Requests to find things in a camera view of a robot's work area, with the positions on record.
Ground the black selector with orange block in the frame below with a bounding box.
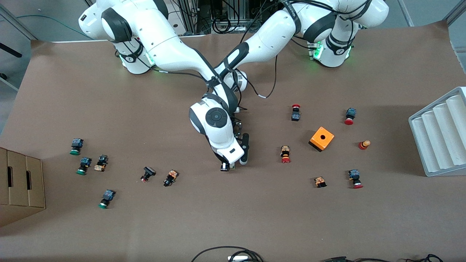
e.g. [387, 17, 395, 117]
[163, 169, 179, 187]

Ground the black square push button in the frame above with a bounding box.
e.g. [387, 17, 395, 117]
[140, 166, 157, 183]

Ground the green push button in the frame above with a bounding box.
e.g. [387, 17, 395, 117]
[70, 138, 84, 156]
[76, 157, 92, 175]
[98, 189, 116, 209]

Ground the light grey ribbed tray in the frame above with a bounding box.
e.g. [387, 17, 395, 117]
[408, 87, 466, 177]

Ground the cardboard box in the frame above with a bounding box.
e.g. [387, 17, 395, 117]
[0, 147, 46, 228]

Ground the black rod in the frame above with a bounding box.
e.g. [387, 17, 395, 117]
[0, 43, 22, 58]

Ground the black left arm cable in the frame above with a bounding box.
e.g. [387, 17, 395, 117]
[237, 54, 279, 111]

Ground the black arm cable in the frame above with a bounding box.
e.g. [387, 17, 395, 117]
[237, 54, 279, 111]
[156, 68, 209, 81]

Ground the orange button enclosure box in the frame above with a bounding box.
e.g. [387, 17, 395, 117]
[308, 126, 335, 152]

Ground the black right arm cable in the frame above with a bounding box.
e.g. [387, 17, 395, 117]
[156, 68, 209, 81]

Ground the black cable loop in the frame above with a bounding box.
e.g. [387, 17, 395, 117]
[191, 246, 264, 262]

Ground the equipment rack with cables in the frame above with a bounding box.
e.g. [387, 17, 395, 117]
[169, 0, 288, 35]

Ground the black switch with orange block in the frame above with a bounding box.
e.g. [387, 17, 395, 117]
[94, 154, 109, 172]

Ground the black cable bundle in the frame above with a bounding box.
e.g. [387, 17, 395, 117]
[321, 254, 445, 262]

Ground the aluminium frame bar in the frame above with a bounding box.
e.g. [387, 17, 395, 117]
[0, 5, 39, 40]
[442, 0, 466, 26]
[397, 0, 415, 27]

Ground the thin green cable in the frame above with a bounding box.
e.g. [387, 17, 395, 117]
[16, 14, 90, 39]

